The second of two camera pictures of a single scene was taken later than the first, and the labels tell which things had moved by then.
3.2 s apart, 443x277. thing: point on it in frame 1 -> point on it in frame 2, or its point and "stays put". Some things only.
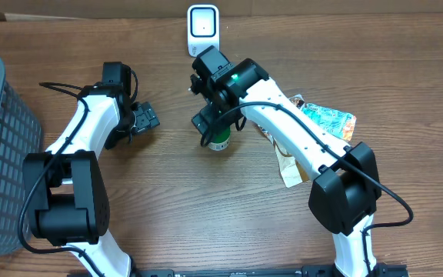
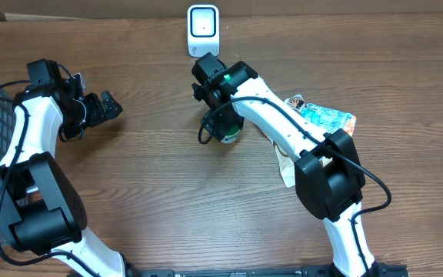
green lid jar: x=220 y=141 -> x=232 y=136
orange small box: x=349 y=128 stays put
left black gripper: x=148 y=117 -> x=94 y=101
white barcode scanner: x=203 y=28 stays put
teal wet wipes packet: x=331 y=121 stays put
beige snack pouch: x=292 y=172 stays put
